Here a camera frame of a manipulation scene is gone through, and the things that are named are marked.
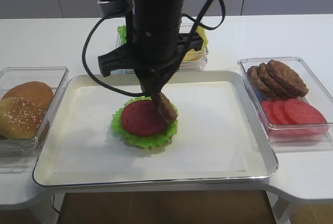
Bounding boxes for right sesame bun top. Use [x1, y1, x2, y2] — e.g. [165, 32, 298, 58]
[1, 97, 45, 139]

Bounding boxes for clear patty tomato container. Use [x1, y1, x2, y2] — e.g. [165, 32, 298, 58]
[238, 57, 332, 144]

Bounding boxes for brown meat patty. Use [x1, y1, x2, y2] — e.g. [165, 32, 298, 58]
[247, 66, 280, 101]
[266, 59, 309, 97]
[258, 63, 293, 99]
[157, 92, 178, 123]

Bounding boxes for green lettuce in container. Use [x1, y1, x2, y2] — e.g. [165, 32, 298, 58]
[117, 25, 127, 45]

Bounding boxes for middle red tomato slice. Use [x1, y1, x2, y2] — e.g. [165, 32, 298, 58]
[272, 100, 292, 125]

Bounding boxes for clear lettuce cheese container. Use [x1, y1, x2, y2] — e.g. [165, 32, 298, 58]
[112, 19, 209, 74]

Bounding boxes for green lettuce leaf on tray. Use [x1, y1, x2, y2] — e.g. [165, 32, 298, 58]
[111, 96, 178, 148]

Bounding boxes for silver metal tray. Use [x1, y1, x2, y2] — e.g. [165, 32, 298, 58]
[33, 70, 278, 186]

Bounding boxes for white paper sheet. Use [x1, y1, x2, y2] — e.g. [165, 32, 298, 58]
[55, 82, 248, 175]

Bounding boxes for front red tomato slice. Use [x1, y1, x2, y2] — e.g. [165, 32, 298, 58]
[283, 98, 327, 125]

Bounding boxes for upright yellow cheese slice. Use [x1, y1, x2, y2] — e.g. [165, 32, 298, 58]
[196, 26, 209, 51]

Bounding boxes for left red tomato slice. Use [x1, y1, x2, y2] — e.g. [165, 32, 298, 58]
[262, 101, 278, 125]

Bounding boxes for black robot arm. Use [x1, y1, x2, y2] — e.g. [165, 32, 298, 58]
[98, 0, 203, 97]

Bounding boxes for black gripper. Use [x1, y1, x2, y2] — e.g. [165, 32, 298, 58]
[98, 22, 189, 109]

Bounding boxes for smooth orange bun half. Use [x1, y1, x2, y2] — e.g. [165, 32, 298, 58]
[2, 81, 54, 110]

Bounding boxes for flat yellow cheese slices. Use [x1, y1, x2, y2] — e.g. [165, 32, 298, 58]
[183, 49, 205, 61]

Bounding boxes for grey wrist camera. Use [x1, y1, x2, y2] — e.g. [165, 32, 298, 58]
[97, 0, 132, 17]

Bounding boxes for clear plastic bun container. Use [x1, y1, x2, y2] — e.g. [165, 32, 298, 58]
[1, 67, 69, 157]

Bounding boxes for red tomato slice on tray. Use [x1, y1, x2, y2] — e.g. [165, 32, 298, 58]
[121, 99, 167, 137]

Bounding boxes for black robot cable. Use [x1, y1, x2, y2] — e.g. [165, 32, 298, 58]
[81, 0, 234, 97]

